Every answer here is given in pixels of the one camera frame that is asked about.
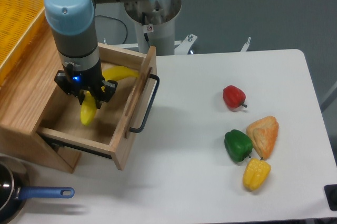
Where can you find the red bell pepper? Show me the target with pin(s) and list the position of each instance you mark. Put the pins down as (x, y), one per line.
(234, 97)

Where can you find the wooden drawer cabinet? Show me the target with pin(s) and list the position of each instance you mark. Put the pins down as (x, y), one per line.
(31, 101)

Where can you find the yellow plastic basket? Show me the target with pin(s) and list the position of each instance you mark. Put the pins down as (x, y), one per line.
(20, 22)

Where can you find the wooden top drawer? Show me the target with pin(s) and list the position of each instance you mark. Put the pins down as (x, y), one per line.
(112, 132)

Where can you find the green bell pepper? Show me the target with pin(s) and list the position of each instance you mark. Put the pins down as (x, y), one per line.
(238, 145)

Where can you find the yellow banana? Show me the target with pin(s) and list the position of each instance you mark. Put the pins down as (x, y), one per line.
(88, 107)

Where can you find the black corner clamp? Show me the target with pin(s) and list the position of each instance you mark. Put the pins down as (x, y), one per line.
(330, 192)

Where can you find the blue handled frying pan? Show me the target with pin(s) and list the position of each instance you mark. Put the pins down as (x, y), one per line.
(16, 189)

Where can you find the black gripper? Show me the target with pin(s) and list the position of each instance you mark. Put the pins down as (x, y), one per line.
(74, 82)

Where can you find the white table bracket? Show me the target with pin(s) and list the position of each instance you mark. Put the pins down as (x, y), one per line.
(246, 45)

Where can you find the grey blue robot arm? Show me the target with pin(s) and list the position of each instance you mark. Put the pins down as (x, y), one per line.
(73, 27)

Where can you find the orange bread pastry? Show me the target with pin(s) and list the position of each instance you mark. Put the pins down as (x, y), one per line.
(263, 134)

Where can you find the yellow bell pepper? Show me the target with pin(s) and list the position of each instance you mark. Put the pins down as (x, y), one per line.
(255, 174)

